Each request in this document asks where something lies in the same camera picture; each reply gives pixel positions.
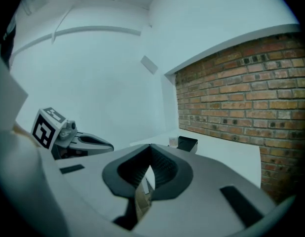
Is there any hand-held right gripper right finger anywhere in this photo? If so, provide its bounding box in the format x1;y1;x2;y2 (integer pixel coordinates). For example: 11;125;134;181
136;144;276;235

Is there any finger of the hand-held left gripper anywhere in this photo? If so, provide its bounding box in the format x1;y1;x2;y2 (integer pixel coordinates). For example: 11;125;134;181
77;131;114;148
68;142;114;158

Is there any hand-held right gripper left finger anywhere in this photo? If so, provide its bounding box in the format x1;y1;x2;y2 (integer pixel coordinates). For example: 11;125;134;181
43;144;152;223

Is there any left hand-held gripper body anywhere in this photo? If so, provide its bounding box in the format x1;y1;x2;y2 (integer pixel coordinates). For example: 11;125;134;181
31;107;80;160

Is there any white table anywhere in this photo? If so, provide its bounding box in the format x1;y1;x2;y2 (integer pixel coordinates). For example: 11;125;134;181
129;128;262;190

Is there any black rectangular box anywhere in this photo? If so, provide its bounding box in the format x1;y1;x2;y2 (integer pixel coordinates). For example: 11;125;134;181
177;136;199;155

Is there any white wall box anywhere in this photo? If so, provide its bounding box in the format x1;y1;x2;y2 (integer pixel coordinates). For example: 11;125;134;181
140;55;158;74

